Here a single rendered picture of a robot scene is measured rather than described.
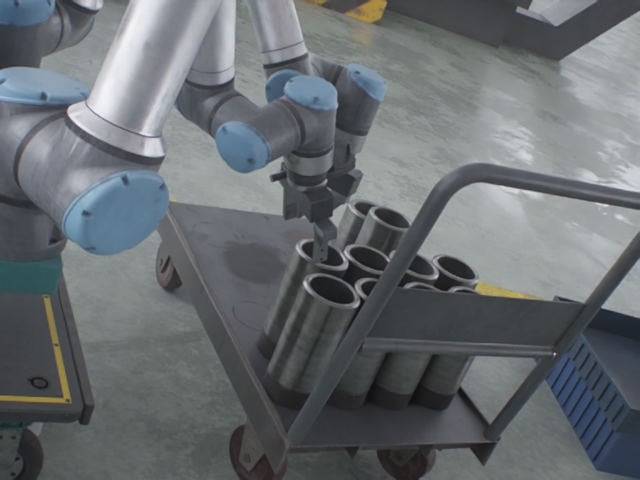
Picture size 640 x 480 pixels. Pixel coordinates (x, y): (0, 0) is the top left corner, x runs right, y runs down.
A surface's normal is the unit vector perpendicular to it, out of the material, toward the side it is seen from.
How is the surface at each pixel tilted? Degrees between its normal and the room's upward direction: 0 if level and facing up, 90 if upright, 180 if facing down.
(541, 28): 90
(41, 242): 70
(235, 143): 115
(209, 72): 101
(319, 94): 19
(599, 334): 0
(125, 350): 0
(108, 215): 95
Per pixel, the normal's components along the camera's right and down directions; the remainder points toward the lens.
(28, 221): 0.53, 0.22
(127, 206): 0.63, 0.60
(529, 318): 0.33, 0.65
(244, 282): 0.34, -0.84
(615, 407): -0.94, -0.25
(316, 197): 0.04, -0.72
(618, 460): 0.11, 0.48
